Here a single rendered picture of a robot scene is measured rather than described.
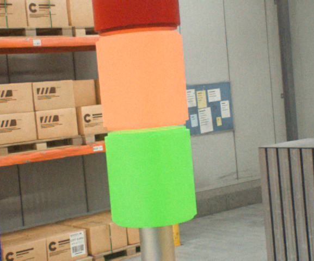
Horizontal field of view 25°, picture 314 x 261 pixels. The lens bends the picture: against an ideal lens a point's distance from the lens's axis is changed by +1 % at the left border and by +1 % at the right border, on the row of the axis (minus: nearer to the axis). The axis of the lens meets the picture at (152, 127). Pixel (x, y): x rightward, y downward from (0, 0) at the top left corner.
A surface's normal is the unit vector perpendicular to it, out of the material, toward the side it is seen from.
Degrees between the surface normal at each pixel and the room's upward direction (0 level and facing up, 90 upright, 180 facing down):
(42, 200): 90
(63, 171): 90
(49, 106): 93
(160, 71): 90
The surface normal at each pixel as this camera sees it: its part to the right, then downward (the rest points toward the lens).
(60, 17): 0.66, 0.00
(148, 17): 0.23, 0.03
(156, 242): -0.16, 0.07
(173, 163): 0.47, 0.00
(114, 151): -0.72, 0.10
